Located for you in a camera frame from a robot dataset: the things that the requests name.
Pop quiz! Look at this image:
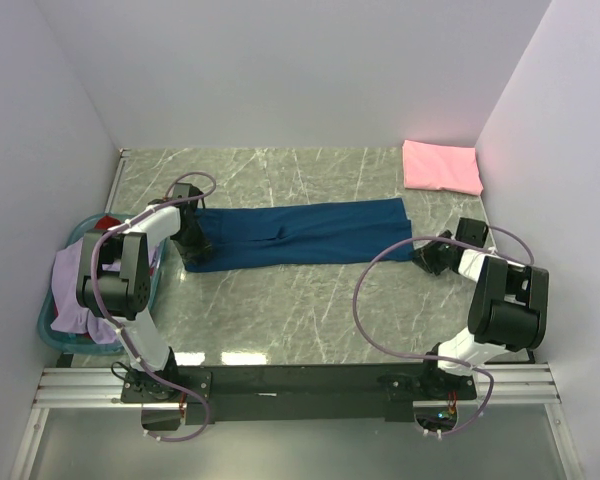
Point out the blue t shirt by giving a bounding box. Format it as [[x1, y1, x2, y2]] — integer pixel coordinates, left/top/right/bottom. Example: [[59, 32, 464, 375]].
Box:
[[185, 198, 412, 273]]

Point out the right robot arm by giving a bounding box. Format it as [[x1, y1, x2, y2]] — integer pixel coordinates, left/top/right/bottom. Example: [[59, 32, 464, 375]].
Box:
[[412, 219, 549, 399]]

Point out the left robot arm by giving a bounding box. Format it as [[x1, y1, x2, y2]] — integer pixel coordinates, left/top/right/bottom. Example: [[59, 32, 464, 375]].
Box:
[[76, 200, 210, 402]]

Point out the red t shirt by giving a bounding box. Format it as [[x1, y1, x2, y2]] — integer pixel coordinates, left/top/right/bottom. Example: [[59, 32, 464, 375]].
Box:
[[94, 215, 122, 230]]

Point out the folded pink t shirt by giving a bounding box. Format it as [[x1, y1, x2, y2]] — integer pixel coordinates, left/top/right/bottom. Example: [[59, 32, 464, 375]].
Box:
[[402, 140, 483, 196]]

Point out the lavender t shirt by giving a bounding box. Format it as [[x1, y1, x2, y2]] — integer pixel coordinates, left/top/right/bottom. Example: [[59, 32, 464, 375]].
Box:
[[49, 242, 162, 345]]

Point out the black base beam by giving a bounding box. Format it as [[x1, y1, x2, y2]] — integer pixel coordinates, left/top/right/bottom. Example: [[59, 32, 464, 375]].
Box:
[[121, 362, 477, 425]]

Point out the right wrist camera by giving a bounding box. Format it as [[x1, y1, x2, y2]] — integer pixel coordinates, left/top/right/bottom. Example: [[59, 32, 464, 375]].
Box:
[[454, 217, 489, 248]]

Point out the right aluminium rail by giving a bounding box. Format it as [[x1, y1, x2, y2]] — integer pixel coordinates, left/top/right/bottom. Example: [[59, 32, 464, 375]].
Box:
[[413, 364, 586, 479]]

